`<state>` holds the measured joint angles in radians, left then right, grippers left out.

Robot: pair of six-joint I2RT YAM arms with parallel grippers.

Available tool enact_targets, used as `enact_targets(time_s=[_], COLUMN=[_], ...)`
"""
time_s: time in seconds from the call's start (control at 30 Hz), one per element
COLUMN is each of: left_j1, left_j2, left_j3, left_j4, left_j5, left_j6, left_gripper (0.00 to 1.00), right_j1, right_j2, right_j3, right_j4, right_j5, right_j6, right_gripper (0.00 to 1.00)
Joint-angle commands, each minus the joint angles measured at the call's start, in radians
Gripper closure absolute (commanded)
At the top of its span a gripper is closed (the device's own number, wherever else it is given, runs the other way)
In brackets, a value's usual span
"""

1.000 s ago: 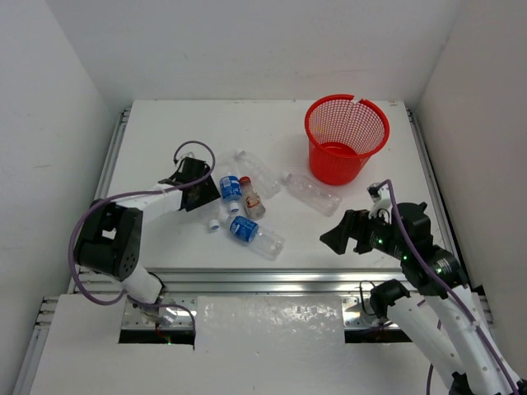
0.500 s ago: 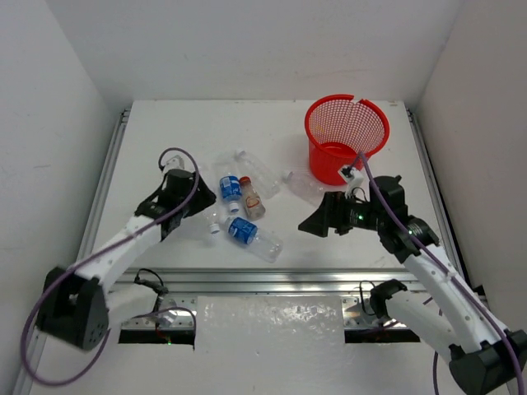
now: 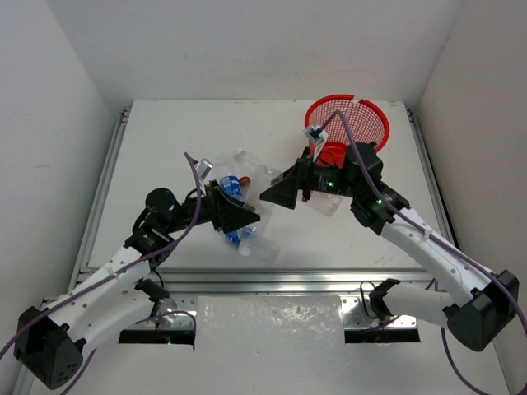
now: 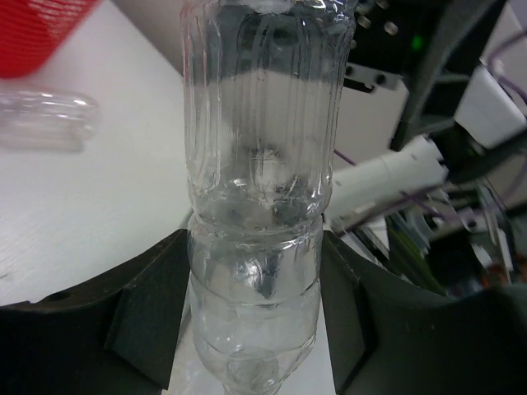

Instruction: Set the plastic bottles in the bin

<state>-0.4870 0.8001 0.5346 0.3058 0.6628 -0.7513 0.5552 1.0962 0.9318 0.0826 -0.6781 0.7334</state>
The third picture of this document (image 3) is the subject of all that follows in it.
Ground clear bottle white cap middle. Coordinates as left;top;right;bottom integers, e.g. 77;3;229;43
234;150;275;198

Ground red mesh plastic bin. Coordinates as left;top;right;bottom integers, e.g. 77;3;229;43
304;94;391;170

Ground aluminium front rail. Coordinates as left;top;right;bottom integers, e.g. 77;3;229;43
40;267;466;330

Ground blue label bottle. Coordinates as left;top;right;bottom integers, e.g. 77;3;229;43
212;152;245;202
224;225;280;263

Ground blue label bottle front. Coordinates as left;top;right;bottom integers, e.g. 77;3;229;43
224;225;280;263

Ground blue label bottle back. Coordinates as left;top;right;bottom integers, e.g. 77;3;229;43
212;152;245;202

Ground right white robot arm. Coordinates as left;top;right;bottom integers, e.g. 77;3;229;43
259;143;520;351

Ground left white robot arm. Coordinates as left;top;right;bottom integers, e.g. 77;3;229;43
13;181;260;390

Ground red cap small bottle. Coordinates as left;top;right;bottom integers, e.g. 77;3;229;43
240;176;251;195

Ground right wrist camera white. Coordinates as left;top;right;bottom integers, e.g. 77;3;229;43
304;124;328;154

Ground aluminium left side rail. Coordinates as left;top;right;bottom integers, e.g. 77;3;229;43
12;105;133;395

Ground clear bottle white cap right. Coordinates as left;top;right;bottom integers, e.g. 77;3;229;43
266;168;284;186

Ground clear bottle white cap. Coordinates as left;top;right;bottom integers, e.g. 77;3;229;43
234;150;275;198
266;168;284;186

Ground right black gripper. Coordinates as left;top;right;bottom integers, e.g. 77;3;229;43
259;146;360;208

